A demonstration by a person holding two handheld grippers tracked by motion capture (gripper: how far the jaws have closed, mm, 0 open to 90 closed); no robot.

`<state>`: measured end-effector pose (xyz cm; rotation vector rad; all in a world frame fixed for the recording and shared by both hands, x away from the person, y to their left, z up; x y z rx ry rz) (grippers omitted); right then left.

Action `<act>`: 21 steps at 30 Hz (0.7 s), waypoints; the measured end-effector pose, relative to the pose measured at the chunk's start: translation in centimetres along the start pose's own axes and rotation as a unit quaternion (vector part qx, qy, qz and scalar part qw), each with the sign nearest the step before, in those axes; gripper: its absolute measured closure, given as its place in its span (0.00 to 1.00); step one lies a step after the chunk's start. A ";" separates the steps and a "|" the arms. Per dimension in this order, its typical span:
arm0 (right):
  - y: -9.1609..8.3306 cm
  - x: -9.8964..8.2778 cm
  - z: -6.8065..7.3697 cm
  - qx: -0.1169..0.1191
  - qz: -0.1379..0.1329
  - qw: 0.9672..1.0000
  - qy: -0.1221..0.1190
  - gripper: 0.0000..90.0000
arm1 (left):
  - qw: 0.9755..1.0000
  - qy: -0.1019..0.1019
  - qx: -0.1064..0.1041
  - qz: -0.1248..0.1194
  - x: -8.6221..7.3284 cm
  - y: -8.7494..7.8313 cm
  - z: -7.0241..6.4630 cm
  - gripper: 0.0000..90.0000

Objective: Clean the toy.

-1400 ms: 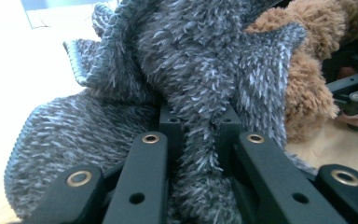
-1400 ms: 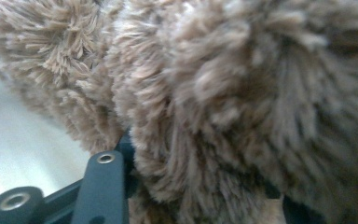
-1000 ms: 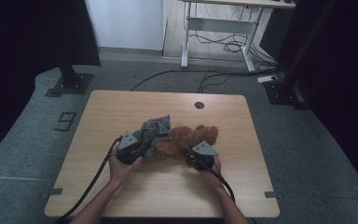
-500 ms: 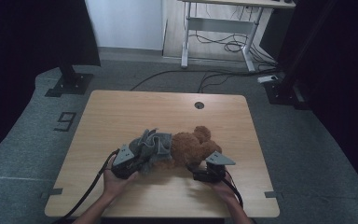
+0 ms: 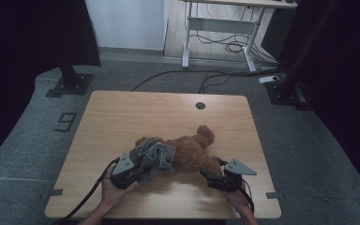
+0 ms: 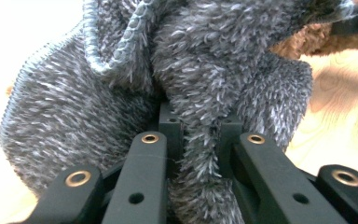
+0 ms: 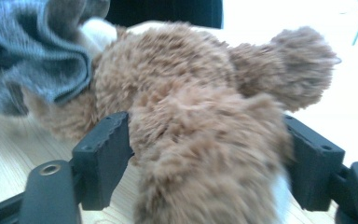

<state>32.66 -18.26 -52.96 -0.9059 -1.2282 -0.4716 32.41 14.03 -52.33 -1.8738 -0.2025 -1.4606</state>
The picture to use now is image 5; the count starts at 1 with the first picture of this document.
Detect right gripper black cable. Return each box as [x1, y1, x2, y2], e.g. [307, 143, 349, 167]
[238, 176, 256, 214]

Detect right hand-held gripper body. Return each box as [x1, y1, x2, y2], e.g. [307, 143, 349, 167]
[207, 157, 258, 193]

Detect person's left hand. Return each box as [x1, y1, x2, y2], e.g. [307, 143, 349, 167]
[99, 170, 140, 212]

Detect brown plush teddy bear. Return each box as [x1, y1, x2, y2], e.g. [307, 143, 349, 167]
[134, 125, 225, 179]

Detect long black floor cable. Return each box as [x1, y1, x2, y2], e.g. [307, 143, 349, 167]
[130, 68, 282, 92]

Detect white metal frame desk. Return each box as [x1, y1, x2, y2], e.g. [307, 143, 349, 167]
[179, 0, 298, 73]

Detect dark cabinet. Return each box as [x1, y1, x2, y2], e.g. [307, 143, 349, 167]
[261, 7, 294, 61]

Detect short black floor cable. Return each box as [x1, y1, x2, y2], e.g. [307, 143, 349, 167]
[198, 73, 242, 95]

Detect black curtain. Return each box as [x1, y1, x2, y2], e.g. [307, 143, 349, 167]
[0, 0, 102, 164]
[277, 0, 360, 214]

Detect person's right hand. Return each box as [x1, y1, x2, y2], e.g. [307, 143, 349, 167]
[222, 183, 255, 217]

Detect black stand with slanted post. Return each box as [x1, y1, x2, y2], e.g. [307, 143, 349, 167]
[263, 0, 340, 112]

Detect black stand with square base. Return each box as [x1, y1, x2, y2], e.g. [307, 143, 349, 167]
[45, 55, 96, 98]

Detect grey fluffy cloth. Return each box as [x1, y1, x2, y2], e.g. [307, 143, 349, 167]
[128, 136, 177, 184]

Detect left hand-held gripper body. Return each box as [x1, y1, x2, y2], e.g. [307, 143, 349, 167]
[110, 152, 142, 190]

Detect white power strip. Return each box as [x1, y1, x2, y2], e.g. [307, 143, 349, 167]
[258, 74, 281, 84]

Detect black cable bundle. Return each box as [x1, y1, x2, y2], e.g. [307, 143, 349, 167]
[189, 31, 279, 71]

